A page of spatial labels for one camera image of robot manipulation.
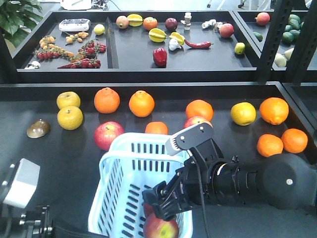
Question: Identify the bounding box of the green potted plant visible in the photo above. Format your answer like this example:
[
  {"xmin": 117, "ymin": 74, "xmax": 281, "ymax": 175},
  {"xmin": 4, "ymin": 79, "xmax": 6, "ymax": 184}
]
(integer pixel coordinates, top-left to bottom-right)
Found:
[{"xmin": 0, "ymin": 0, "xmax": 43, "ymax": 47}]

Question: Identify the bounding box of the black upright rack post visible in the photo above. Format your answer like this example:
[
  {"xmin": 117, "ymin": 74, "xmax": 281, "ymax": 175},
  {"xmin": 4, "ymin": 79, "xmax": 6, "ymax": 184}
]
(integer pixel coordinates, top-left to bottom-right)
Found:
[{"xmin": 255, "ymin": 0, "xmax": 294, "ymax": 85}]

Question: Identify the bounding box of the dark red apple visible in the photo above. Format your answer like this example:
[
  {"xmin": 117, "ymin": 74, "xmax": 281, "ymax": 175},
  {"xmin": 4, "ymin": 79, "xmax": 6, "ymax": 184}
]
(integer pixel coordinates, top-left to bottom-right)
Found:
[{"xmin": 142, "ymin": 202, "xmax": 154, "ymax": 218}]

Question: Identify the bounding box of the red chili pepper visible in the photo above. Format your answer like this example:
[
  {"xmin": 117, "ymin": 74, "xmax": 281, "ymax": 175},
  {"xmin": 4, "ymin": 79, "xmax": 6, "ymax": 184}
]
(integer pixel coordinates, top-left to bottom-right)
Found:
[{"xmin": 184, "ymin": 40, "xmax": 213, "ymax": 50}]

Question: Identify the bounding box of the large orange far right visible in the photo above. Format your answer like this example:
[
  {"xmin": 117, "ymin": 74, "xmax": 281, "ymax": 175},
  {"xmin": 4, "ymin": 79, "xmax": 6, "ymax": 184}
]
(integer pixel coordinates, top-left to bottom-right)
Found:
[{"xmin": 260, "ymin": 97, "xmax": 289, "ymax": 125}]

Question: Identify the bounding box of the pink red apple centre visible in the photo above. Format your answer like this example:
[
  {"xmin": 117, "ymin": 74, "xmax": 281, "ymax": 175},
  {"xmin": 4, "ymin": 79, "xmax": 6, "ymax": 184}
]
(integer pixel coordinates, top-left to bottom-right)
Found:
[{"xmin": 183, "ymin": 116, "xmax": 213, "ymax": 128}]

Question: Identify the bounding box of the back display tray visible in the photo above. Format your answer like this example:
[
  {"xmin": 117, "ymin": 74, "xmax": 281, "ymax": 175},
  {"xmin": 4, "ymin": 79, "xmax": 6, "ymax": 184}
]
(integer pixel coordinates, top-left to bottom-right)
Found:
[{"xmin": 12, "ymin": 10, "xmax": 260, "ymax": 83}]

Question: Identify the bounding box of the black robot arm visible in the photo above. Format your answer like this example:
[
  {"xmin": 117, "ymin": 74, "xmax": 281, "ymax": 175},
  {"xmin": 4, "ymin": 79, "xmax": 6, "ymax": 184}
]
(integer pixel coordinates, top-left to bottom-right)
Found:
[{"xmin": 20, "ymin": 145, "xmax": 317, "ymax": 238}]

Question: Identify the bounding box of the small orange front left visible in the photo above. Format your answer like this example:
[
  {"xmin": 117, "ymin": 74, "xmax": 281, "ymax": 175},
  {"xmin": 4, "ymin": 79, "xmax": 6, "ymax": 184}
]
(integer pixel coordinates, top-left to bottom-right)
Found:
[{"xmin": 145, "ymin": 121, "xmax": 168, "ymax": 135}]

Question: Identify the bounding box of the red bell pepper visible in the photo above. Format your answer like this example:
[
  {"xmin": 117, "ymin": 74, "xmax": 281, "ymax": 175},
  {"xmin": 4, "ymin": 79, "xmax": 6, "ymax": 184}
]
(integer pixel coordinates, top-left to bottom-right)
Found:
[{"xmin": 153, "ymin": 48, "xmax": 167, "ymax": 66}]

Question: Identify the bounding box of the pink red apple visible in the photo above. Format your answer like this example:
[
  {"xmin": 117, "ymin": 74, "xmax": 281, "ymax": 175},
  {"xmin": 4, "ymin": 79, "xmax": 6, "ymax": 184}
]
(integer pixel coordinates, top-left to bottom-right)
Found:
[
  {"xmin": 94, "ymin": 121, "xmax": 125, "ymax": 151},
  {"xmin": 183, "ymin": 116, "xmax": 213, "ymax": 128}
]

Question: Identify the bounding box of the white garlic bulb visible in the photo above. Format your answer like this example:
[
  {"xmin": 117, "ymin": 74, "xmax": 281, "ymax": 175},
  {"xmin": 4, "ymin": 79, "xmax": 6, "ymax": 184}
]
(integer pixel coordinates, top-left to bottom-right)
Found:
[{"xmin": 168, "ymin": 39, "xmax": 182, "ymax": 51}]

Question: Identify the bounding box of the orange behind centre apple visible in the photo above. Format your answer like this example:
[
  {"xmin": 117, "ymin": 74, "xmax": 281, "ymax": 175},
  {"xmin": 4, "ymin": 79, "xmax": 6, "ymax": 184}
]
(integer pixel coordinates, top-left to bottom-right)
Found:
[{"xmin": 185, "ymin": 99, "xmax": 214, "ymax": 121}]

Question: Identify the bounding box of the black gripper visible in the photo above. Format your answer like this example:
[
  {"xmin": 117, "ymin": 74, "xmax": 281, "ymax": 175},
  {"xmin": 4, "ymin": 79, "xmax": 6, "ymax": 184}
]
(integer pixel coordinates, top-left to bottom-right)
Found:
[
  {"xmin": 0, "ymin": 205, "xmax": 106, "ymax": 238},
  {"xmin": 142, "ymin": 138, "xmax": 225, "ymax": 221}
]

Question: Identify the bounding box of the brown mushroom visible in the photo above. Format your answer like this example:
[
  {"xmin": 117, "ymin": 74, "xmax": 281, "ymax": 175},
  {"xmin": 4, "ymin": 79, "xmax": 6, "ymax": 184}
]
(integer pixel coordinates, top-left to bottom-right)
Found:
[{"xmin": 26, "ymin": 119, "xmax": 51, "ymax": 138}]

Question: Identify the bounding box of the black wooden produce table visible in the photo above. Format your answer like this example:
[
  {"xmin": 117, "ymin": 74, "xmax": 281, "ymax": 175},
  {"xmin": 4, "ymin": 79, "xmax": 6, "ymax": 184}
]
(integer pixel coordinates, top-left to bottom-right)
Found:
[{"xmin": 0, "ymin": 82, "xmax": 317, "ymax": 238}]

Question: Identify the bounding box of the yellow round citrus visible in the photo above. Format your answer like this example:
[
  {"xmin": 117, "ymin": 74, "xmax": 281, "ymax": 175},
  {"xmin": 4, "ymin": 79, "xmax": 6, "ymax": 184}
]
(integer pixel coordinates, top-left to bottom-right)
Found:
[{"xmin": 230, "ymin": 102, "xmax": 257, "ymax": 126}]

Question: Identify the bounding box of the orange front right outer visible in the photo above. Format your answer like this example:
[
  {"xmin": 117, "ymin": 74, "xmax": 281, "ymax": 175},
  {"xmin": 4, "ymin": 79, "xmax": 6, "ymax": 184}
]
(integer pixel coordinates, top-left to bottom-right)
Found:
[{"xmin": 281, "ymin": 128, "xmax": 308, "ymax": 154}]

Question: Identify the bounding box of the orange back left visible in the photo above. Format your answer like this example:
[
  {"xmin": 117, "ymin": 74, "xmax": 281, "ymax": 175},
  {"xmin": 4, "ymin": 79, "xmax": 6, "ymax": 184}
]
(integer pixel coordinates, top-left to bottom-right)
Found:
[{"xmin": 94, "ymin": 87, "xmax": 120, "ymax": 114}]

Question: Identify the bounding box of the orange front right inner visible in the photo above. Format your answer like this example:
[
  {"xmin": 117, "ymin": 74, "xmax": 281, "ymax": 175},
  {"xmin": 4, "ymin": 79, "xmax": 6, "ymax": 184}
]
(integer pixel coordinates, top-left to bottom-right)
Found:
[{"xmin": 257, "ymin": 134, "xmax": 283, "ymax": 157}]

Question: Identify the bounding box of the light blue plastic basket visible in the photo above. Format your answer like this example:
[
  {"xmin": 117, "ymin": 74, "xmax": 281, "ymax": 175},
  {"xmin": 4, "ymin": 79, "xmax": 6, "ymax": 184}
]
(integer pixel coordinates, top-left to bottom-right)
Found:
[{"xmin": 88, "ymin": 132, "xmax": 189, "ymax": 238}]

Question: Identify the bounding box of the pink red apple left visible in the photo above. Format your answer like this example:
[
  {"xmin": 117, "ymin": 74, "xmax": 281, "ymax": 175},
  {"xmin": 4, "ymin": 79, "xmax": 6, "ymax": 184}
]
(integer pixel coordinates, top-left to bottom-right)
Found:
[{"xmin": 94, "ymin": 121, "xmax": 125, "ymax": 151}]

